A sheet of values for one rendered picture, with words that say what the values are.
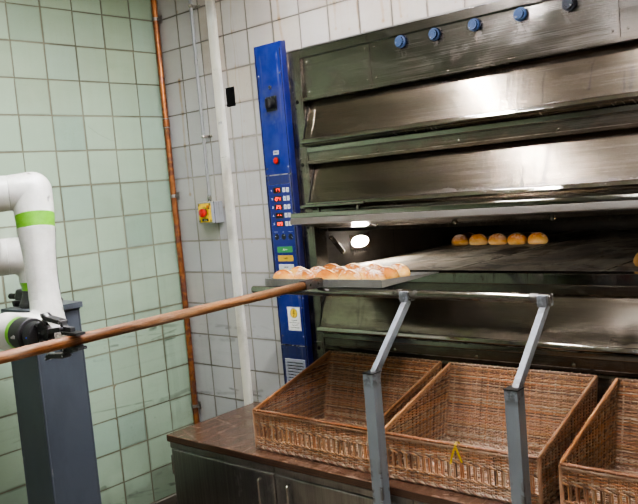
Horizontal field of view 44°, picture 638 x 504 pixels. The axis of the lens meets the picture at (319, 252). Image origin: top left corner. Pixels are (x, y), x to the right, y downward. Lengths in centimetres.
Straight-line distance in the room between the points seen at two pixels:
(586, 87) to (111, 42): 217
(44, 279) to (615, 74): 184
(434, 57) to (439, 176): 43
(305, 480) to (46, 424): 92
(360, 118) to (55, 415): 157
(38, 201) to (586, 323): 178
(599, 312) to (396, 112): 103
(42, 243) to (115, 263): 123
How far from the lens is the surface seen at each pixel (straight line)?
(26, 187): 254
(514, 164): 275
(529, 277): 275
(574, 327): 271
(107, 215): 369
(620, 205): 245
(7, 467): 355
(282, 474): 290
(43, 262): 250
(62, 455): 298
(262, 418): 295
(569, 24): 270
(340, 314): 324
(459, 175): 284
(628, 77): 259
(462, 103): 283
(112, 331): 220
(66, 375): 294
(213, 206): 362
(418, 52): 297
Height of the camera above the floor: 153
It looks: 5 degrees down
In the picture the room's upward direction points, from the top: 5 degrees counter-clockwise
